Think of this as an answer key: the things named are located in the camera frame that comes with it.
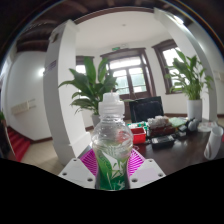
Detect white ceramic mug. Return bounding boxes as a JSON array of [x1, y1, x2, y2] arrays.
[[203, 125, 224, 161]]

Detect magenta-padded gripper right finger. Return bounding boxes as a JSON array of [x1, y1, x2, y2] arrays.
[[126, 148, 167, 190]]

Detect clear green-labelled drink bottle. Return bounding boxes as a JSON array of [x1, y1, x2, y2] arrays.
[[91, 92, 134, 192]]

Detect grey-headed black microphone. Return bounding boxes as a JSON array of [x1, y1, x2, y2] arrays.
[[186, 118, 201, 133]]

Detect dark wooden glazed double door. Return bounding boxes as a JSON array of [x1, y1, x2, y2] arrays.
[[99, 47, 157, 101]]

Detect printed paper brochure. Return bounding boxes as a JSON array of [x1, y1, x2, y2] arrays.
[[198, 120, 218, 133]]

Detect black flat device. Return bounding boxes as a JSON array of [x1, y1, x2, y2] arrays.
[[150, 134, 176, 150]]

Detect leafy plant in white pot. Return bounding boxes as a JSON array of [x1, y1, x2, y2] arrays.
[[58, 56, 118, 128], [164, 49, 214, 123]]

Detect brown tray of white cups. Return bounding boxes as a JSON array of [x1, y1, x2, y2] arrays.
[[146, 115, 176, 138]]

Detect red carpeted staircase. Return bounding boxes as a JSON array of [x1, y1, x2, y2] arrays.
[[6, 126, 33, 163]]

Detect black chair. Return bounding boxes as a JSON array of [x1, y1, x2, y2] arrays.
[[128, 96, 165, 124]]

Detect red box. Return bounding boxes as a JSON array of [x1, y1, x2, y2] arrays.
[[129, 126, 148, 145]]

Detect pillar-mounted wall lamp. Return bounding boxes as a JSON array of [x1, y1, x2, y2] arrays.
[[173, 14, 185, 26]]

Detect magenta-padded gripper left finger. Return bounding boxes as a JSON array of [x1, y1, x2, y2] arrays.
[[58, 148, 101, 190]]

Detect dark-framed window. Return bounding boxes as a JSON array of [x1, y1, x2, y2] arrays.
[[151, 39, 188, 95], [75, 55, 96, 75]]

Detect green booklet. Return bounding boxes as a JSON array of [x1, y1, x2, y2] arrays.
[[168, 116, 189, 128]]

